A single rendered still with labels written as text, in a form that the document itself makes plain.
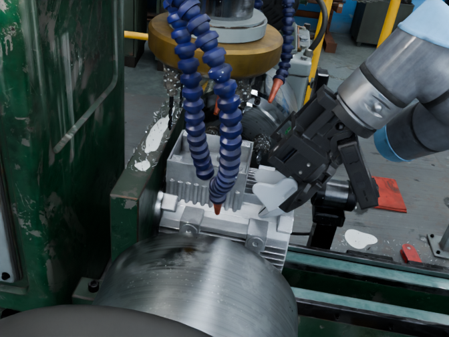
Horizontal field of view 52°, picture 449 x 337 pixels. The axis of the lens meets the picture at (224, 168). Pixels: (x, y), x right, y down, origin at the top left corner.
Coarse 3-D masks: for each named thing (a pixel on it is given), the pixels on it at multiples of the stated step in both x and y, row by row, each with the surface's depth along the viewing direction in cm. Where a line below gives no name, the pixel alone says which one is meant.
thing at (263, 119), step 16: (208, 80) 98; (256, 80) 93; (272, 80) 97; (208, 96) 90; (256, 96) 89; (288, 96) 98; (208, 112) 92; (256, 112) 91; (272, 112) 91; (288, 112) 92; (208, 128) 93; (256, 128) 92; (272, 128) 92; (256, 144) 91; (272, 144) 94; (256, 160) 96
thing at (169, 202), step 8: (168, 200) 70; (176, 200) 70; (160, 208) 70; (168, 208) 70; (280, 216) 69; (288, 216) 69; (280, 224) 69; (288, 224) 69; (280, 232) 70; (288, 232) 69
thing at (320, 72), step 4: (320, 68) 78; (316, 72) 78; (320, 72) 77; (324, 72) 77; (328, 72) 77; (316, 76) 77; (320, 76) 76; (324, 76) 76; (328, 76) 76; (312, 80) 78; (316, 80) 77; (320, 80) 76; (324, 80) 76; (312, 84) 77; (316, 84) 77; (320, 84) 77; (312, 88) 80; (316, 88) 77; (312, 92) 79
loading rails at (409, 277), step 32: (288, 256) 87; (320, 256) 89; (352, 256) 88; (320, 288) 89; (352, 288) 88; (384, 288) 87; (416, 288) 86; (448, 288) 85; (320, 320) 79; (352, 320) 78; (384, 320) 77; (416, 320) 77; (448, 320) 79
